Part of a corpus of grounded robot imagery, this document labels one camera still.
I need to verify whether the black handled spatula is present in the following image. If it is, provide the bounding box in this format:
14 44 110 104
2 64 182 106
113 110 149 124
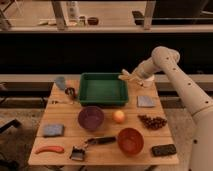
70 136 116 161

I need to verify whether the clear bottle on shelf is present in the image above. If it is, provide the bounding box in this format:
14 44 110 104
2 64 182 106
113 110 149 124
66 1 80 25

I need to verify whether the grey cloth square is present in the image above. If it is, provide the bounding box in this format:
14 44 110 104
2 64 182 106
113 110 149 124
137 96 155 107

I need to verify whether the purple bowl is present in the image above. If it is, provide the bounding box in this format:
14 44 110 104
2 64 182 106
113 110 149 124
78 106 104 131

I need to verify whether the yellow apple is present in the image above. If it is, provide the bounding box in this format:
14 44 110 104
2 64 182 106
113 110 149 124
112 110 125 123

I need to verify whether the blue sponge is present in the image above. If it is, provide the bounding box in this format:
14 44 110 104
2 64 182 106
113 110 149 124
43 124 64 137

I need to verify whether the black sponge block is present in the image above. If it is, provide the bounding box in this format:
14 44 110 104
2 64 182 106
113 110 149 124
151 144 177 157

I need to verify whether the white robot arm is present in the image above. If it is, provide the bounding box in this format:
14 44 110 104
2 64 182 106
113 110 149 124
133 46 213 171

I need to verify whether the small metal cup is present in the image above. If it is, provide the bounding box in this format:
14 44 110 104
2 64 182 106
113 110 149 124
65 87 77 99

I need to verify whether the bunch of dark grapes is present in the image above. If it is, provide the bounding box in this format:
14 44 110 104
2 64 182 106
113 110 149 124
138 115 167 130

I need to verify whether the dark bowl on shelf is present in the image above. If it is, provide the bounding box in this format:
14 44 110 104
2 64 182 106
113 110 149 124
87 17 99 25

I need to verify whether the green plastic tray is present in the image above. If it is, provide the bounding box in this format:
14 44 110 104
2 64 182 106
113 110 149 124
78 73 129 106

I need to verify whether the red bowl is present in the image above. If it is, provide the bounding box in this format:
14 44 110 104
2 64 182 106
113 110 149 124
117 128 144 156

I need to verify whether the white paper cup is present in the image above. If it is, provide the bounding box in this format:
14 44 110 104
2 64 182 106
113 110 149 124
142 76 155 88

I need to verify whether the small jar on shelf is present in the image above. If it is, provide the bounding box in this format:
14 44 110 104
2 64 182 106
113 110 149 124
79 16 86 26

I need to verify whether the yellow banana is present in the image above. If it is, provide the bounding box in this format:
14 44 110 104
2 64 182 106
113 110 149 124
118 69 144 86

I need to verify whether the orange carrot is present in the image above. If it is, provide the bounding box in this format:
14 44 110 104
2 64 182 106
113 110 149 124
35 146 64 154

